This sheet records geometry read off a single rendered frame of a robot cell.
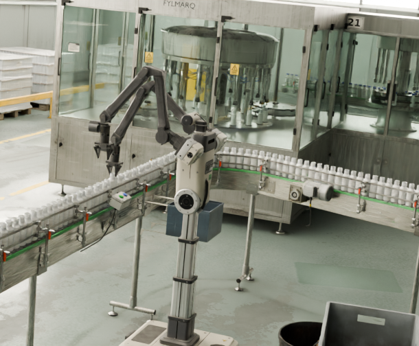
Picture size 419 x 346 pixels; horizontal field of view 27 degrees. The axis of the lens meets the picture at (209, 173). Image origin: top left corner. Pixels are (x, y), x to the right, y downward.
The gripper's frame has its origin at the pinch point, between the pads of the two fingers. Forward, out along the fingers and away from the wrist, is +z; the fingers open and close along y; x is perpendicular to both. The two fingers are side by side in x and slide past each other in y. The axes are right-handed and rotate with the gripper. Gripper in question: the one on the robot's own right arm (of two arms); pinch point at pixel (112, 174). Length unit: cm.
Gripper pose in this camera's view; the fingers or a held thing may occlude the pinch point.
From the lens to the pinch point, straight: 566.9
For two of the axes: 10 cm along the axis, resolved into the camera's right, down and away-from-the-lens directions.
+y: -9.4, -1.9, 2.9
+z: -1.3, 9.7, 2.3
